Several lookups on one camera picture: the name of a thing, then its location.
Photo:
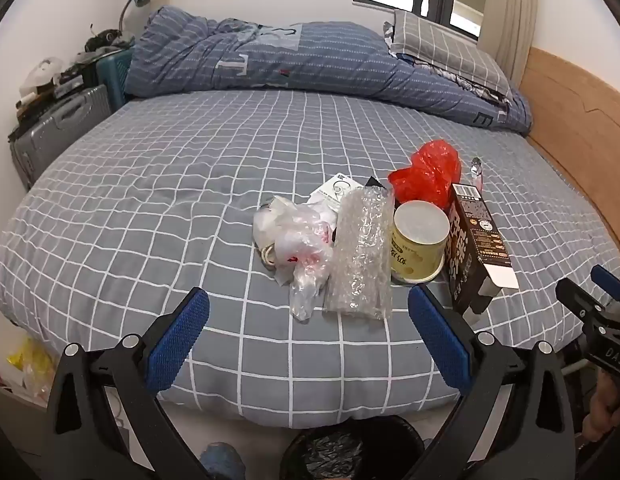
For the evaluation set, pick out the yellow plastic bag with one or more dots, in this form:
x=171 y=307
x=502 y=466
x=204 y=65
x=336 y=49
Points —
x=38 y=368

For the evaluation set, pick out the black lined trash bin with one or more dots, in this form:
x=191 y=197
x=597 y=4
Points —
x=382 y=447

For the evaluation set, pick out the black wet wipe sachet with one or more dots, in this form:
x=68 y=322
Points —
x=372 y=182

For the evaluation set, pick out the red plastic bag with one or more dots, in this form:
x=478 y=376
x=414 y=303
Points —
x=435 y=166

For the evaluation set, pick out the white earphone box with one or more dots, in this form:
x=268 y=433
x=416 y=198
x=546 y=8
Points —
x=332 y=191

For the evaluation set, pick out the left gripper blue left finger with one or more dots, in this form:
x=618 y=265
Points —
x=170 y=338

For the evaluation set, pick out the wooden bed frame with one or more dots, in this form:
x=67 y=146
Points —
x=577 y=130

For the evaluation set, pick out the grey checked pillow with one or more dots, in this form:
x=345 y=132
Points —
x=415 y=39

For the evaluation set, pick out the blue striped duvet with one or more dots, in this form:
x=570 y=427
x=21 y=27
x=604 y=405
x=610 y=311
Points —
x=180 y=52

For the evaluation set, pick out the white cap on suitcase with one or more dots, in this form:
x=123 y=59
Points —
x=41 y=76

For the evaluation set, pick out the bubble wrap roll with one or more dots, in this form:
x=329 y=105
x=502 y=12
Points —
x=360 y=281

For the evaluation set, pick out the grey hard suitcase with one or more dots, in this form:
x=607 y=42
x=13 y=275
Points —
x=35 y=147

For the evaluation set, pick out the clear plastic bag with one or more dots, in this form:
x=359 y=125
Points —
x=296 y=242

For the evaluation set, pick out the yellow instant noodle cup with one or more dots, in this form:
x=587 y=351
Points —
x=418 y=240

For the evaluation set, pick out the blue slipper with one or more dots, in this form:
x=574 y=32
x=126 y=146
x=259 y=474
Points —
x=222 y=462

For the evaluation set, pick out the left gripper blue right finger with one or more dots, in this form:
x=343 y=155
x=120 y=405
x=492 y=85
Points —
x=446 y=349

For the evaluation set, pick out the dark brown snack box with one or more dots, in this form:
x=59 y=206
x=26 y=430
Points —
x=477 y=263

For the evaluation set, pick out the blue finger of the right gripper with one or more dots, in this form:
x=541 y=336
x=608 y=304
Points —
x=607 y=281

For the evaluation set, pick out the person's right hand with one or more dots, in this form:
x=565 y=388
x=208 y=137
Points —
x=604 y=408

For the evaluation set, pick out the grey checked bed sheet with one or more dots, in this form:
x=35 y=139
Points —
x=158 y=199

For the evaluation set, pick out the teal suitcase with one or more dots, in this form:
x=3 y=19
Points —
x=112 y=71

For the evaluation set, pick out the small clear wrapper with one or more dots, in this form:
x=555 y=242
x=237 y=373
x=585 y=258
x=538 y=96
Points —
x=476 y=173

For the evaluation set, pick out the clutter on suitcases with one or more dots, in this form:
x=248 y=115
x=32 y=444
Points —
x=83 y=65

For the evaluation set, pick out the beige curtain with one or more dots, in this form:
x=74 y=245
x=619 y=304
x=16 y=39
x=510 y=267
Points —
x=507 y=31

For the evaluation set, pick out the blue desk lamp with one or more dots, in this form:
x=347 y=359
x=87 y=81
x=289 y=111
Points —
x=135 y=0

